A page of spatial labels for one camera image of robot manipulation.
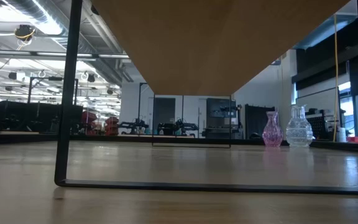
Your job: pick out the clear cut-glass bulbous vase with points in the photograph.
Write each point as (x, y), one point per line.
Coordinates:
(298, 130)

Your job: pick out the black background robot station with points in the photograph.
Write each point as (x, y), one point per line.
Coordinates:
(180, 126)
(134, 126)

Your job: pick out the dark grey door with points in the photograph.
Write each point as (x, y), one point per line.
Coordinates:
(164, 112)

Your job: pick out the black cabinet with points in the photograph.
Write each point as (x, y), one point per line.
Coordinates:
(221, 116)

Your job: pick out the red storage bin stack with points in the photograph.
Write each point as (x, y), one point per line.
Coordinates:
(89, 119)
(112, 125)

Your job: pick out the light wooden tray board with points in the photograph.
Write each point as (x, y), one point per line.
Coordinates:
(213, 46)

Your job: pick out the dark standing board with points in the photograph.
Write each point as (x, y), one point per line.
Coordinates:
(254, 121)

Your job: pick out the purple-pink ribbed glass vase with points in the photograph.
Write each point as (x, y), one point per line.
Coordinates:
(272, 132)

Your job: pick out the black pegboard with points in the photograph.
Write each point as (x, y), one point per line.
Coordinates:
(318, 126)

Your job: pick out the white roll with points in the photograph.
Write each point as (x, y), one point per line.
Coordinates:
(341, 134)

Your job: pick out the red tray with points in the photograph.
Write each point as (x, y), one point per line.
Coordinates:
(356, 139)

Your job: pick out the silver ventilation duct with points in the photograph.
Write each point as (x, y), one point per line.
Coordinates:
(101, 65)

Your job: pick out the black aluminium rig frame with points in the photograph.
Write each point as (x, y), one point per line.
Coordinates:
(42, 138)

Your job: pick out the black partition wall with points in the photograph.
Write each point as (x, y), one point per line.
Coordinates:
(26, 116)

